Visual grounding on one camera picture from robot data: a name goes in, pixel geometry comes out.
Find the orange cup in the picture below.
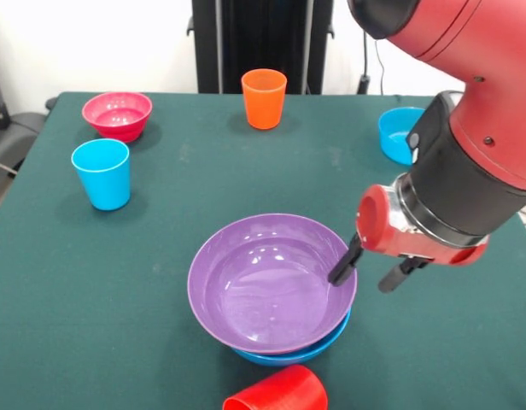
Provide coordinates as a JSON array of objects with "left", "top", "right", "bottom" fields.
[{"left": 240, "top": 68, "right": 289, "bottom": 131}]

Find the black cable with plug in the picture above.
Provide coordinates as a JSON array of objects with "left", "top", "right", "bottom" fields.
[{"left": 355, "top": 29, "right": 386, "bottom": 96}]

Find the blue cup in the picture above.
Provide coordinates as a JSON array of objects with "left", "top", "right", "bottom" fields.
[{"left": 71, "top": 138, "right": 132, "bottom": 212}]

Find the dark green tablecloth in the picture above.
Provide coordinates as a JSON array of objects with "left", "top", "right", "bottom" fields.
[{"left": 0, "top": 91, "right": 526, "bottom": 410}]

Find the large blue bowl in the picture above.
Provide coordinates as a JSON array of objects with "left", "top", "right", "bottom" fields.
[{"left": 231, "top": 307, "right": 353, "bottom": 367}]

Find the red cup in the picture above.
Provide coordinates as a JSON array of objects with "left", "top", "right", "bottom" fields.
[{"left": 222, "top": 364, "right": 330, "bottom": 410}]

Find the small blue bowl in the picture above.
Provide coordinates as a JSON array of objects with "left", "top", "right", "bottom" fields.
[{"left": 377, "top": 106, "right": 426, "bottom": 167}]

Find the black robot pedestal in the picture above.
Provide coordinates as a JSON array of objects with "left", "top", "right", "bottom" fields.
[{"left": 186, "top": 0, "right": 336, "bottom": 95}]

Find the purple bowl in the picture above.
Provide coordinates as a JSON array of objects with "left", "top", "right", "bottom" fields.
[{"left": 187, "top": 213, "right": 359, "bottom": 355}]

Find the black equipment base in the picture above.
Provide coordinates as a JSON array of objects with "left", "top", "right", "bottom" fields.
[{"left": 0, "top": 111, "right": 47, "bottom": 166}]

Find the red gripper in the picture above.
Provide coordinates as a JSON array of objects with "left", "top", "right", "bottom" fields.
[{"left": 327, "top": 183, "right": 490, "bottom": 295}]

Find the small pinkish red bowl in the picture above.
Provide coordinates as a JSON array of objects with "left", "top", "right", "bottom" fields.
[{"left": 81, "top": 91, "right": 154, "bottom": 144}]

